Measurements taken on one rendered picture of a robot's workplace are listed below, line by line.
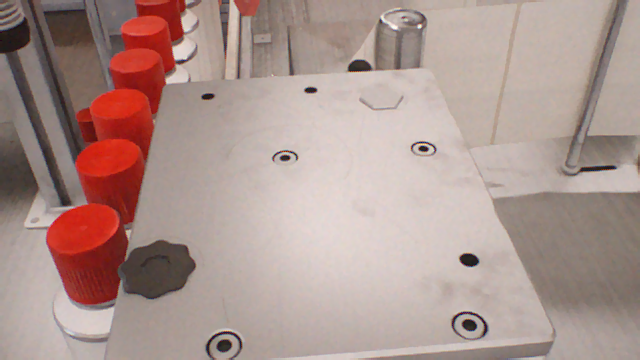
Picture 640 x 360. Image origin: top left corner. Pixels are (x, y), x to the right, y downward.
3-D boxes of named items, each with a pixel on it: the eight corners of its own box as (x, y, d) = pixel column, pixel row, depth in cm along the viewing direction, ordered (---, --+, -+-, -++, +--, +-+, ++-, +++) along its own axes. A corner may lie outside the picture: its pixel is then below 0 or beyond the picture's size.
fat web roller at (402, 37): (417, 214, 57) (439, 28, 45) (369, 218, 57) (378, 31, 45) (407, 183, 60) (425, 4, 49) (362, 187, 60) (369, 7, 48)
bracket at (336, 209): (553, 356, 15) (563, 333, 14) (102, 396, 14) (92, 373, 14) (429, 83, 25) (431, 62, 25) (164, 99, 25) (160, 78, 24)
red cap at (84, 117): (104, 142, 76) (98, 120, 74) (77, 143, 76) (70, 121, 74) (110, 127, 78) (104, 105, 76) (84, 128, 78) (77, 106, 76)
